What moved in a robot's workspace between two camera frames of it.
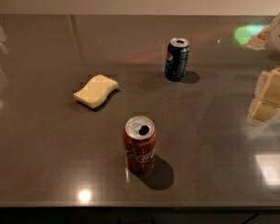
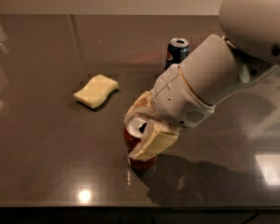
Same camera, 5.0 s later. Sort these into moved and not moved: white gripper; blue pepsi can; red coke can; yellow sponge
Moved: white gripper
Not moved: yellow sponge; blue pepsi can; red coke can
